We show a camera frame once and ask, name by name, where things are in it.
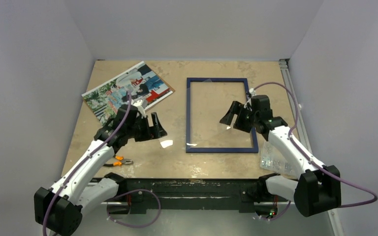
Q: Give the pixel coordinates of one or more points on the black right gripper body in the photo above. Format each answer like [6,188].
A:
[244,118]

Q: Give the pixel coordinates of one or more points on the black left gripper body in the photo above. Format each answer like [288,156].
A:
[138,130]

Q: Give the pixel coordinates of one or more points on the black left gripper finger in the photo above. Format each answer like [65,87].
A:
[157,131]
[149,129]

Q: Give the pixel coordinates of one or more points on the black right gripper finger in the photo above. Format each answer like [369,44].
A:
[234,109]
[243,123]

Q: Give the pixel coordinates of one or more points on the blue wooden picture frame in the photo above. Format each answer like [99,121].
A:
[190,148]

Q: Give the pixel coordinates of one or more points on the colourful printed photo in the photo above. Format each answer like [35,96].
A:
[123,91]

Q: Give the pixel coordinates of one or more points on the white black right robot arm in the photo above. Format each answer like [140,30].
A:
[317,187]

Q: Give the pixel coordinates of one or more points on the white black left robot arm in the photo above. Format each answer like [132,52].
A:
[61,207]

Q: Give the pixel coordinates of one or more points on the clear plastic parts box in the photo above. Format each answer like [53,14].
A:
[273,160]

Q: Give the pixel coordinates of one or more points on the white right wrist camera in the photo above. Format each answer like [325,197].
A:
[250,94]

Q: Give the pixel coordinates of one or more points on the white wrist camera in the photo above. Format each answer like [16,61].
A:
[141,105]
[250,94]

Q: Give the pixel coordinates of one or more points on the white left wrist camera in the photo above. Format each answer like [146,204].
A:
[141,105]

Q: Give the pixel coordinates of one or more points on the orange handled pliers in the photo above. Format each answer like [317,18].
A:
[120,161]

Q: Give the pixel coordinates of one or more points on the aluminium side rail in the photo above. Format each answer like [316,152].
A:
[302,136]

